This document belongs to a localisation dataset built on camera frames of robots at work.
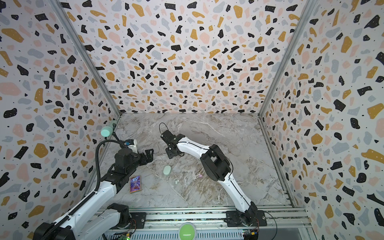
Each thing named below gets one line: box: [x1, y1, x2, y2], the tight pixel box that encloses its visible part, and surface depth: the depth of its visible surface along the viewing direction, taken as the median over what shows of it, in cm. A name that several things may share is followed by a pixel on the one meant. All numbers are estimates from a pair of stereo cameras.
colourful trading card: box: [129, 175, 141, 194], surface depth 85 cm
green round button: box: [178, 222, 197, 240], surface depth 72 cm
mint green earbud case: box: [163, 165, 172, 175], surface depth 91 cm
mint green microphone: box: [101, 120, 118, 137], surface depth 68 cm
